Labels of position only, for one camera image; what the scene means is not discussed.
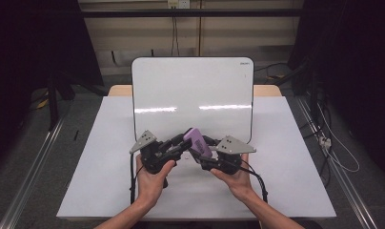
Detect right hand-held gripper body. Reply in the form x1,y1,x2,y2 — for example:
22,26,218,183
198,135,257,177

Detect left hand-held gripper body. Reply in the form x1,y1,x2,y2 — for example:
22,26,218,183
129,129,182,176

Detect purple whiteboard eraser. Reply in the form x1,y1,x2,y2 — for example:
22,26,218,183
182,127,213,159

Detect white whiteboard with black rim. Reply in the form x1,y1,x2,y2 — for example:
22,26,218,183
131,56,255,145

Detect person's right hand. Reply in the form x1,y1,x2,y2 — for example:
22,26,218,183
210,153,255,203

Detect person's left hand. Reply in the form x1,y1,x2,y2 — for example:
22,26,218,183
134,154,177,208

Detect white table cover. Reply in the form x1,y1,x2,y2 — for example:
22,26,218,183
56,94,337,221

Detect wooden table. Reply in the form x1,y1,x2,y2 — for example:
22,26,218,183
108,84,283,98

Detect black metal stand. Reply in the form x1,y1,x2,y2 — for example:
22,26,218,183
47,69,107,132
273,58,323,98

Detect black horizontal bar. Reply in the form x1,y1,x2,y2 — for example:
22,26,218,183
78,9,305,19

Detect black curtain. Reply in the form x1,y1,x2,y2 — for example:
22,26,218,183
289,0,385,175
0,0,104,166

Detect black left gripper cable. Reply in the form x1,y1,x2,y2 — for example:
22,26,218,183
129,152,141,205

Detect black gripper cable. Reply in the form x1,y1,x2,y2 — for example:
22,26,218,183
241,158,269,204
129,152,141,205

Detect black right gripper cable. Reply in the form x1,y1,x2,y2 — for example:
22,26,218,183
241,158,269,204

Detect black hanging wall cable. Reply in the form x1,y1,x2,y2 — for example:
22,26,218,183
171,15,181,57

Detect metal floor rail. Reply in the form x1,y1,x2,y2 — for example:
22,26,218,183
295,94,379,229
0,115,69,229

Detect white floor cable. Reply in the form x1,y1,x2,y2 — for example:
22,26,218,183
316,101,361,174

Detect white wall outlet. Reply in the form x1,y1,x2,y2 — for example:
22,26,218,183
167,0,192,10

